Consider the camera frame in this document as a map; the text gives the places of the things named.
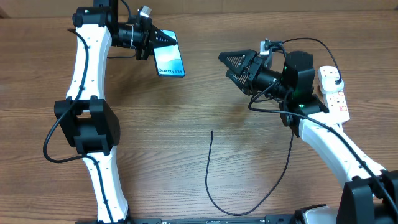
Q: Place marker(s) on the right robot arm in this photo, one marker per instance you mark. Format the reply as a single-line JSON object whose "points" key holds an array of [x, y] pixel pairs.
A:
{"points": [[369, 190]]}

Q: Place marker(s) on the white charger plug adapter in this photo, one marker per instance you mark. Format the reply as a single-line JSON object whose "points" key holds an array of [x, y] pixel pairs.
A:
{"points": [[331, 84]]}

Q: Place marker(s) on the Galaxy smartphone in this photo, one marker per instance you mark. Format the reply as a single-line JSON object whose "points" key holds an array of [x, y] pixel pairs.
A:
{"points": [[168, 61]]}

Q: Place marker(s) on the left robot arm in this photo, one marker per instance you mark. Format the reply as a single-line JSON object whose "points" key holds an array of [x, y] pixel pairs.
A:
{"points": [[87, 121]]}

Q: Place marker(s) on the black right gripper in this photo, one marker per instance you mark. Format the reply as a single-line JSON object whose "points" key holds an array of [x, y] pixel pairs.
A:
{"points": [[247, 57]]}

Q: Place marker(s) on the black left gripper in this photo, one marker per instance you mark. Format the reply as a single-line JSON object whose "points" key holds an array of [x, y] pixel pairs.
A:
{"points": [[148, 37]]}

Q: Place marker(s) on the white power strip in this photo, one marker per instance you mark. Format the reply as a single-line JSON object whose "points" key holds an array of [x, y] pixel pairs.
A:
{"points": [[335, 102]]}

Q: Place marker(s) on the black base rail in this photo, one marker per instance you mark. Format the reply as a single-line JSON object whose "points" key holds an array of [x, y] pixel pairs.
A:
{"points": [[268, 219]]}

